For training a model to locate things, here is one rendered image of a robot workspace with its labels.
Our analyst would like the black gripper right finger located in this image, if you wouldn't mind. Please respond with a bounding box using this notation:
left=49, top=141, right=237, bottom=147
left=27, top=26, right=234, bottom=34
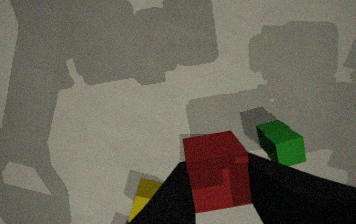
left=247, top=152, right=356, bottom=224

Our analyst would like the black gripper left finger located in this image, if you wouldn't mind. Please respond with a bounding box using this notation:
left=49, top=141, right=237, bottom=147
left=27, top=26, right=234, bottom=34
left=128, top=161, right=196, bottom=224

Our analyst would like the red block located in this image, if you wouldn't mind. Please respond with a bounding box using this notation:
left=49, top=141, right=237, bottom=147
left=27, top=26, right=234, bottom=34
left=183, top=130, right=252, bottom=213

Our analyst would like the green block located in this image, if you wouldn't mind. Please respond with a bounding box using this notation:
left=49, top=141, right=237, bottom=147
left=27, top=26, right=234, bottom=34
left=257, top=120, right=291, bottom=153
left=264, top=128, right=307, bottom=166

